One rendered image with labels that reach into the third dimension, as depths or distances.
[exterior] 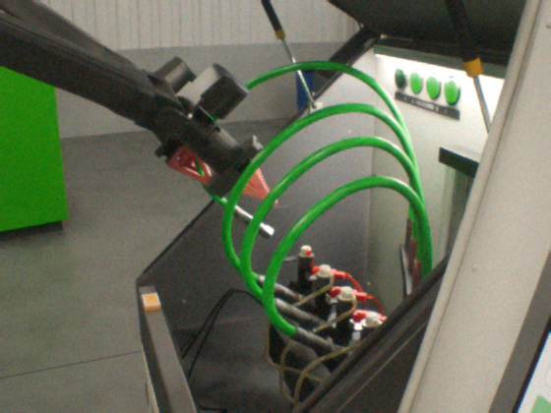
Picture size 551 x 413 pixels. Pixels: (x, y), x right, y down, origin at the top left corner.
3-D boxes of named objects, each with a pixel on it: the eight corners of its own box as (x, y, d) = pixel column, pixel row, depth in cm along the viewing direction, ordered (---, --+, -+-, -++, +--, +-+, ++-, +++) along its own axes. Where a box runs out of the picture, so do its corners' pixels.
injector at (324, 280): (297, 384, 100) (299, 273, 94) (325, 379, 102) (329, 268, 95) (303, 393, 98) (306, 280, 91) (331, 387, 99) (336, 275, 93)
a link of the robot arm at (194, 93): (133, 90, 88) (150, 123, 82) (185, 33, 85) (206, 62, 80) (186, 124, 97) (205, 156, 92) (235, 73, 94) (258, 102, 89)
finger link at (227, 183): (288, 200, 92) (243, 158, 90) (255, 231, 94) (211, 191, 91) (284, 187, 99) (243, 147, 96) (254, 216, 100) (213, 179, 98)
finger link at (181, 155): (235, 168, 107) (203, 130, 109) (216, 169, 100) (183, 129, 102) (210, 194, 109) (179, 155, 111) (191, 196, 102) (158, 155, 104)
